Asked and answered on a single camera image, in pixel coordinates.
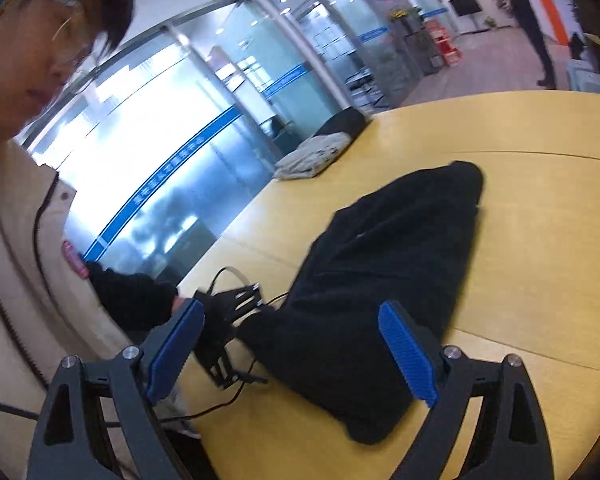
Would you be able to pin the folded beige and black garment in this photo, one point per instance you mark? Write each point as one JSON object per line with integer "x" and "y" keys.
{"x": 315, "y": 152}

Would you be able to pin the grey plastic stool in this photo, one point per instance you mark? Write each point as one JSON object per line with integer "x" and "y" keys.
{"x": 587, "y": 76}

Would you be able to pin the person's glasses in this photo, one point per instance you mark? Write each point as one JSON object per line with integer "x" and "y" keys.
{"x": 67, "y": 25}

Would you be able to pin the stack of red boxes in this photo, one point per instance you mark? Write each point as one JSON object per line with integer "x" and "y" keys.
{"x": 442, "y": 42}

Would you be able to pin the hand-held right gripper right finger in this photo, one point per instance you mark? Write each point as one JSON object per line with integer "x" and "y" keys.
{"x": 410, "y": 355}

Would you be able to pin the office desk behind glass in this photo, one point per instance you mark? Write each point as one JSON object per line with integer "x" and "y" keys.
{"x": 362, "y": 87}

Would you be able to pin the person's left forearm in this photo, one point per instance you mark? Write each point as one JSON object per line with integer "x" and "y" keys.
{"x": 130, "y": 295}

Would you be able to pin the sunflower bouquet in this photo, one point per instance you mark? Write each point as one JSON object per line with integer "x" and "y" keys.
{"x": 402, "y": 14}

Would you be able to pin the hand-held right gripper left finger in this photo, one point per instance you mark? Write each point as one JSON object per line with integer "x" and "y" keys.
{"x": 175, "y": 350}

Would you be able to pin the black television screen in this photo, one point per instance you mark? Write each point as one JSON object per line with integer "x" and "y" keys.
{"x": 465, "y": 6}

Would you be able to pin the black fleece jacket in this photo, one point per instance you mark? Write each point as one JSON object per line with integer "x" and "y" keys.
{"x": 380, "y": 285}

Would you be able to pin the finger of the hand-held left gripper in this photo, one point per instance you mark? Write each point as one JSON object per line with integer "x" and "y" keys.
{"x": 250, "y": 300}
{"x": 230, "y": 375}

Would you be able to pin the person's head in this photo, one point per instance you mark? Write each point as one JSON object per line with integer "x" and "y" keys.
{"x": 40, "y": 60}

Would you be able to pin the black flower stand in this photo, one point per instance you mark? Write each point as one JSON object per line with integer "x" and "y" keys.
{"x": 420, "y": 45}

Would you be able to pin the person's beige jacket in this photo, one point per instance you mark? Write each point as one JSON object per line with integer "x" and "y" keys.
{"x": 25, "y": 285}

